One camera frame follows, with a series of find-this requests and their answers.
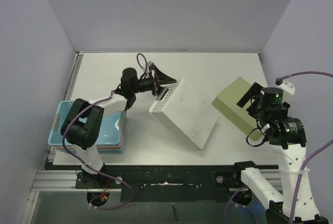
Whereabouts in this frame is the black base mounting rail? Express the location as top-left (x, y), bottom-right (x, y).
top-left (75, 165), bottom-right (244, 203)

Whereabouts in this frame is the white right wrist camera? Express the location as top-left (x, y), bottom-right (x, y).
top-left (275, 77), bottom-right (296, 96)

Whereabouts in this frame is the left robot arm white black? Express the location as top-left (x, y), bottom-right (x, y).
top-left (60, 63), bottom-right (177, 188)

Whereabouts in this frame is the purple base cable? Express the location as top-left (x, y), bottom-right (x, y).
top-left (225, 185), bottom-right (260, 224)
top-left (85, 164), bottom-right (138, 211)

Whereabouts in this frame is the green perforated plastic basket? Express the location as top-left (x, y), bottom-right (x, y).
top-left (212, 77), bottom-right (263, 142)

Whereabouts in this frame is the blue bottom plastic basket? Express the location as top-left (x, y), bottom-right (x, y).
top-left (54, 109), bottom-right (127, 155)

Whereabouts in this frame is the white perforated plastic basket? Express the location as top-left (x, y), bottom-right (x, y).
top-left (149, 78), bottom-right (217, 150)

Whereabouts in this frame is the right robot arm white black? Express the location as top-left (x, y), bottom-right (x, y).
top-left (232, 83), bottom-right (329, 223)

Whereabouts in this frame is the pink plastic basket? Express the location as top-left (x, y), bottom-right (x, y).
top-left (56, 109), bottom-right (127, 151)

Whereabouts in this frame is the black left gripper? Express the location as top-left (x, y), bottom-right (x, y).
top-left (132, 67), bottom-right (176, 100)

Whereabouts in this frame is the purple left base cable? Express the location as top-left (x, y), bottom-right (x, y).
top-left (85, 164), bottom-right (138, 211)

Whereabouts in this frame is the blue plastic basket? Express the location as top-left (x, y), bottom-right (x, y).
top-left (46, 100), bottom-right (125, 147)
top-left (54, 109), bottom-right (127, 155)

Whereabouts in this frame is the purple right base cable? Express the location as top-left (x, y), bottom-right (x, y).
top-left (225, 185), bottom-right (260, 224)

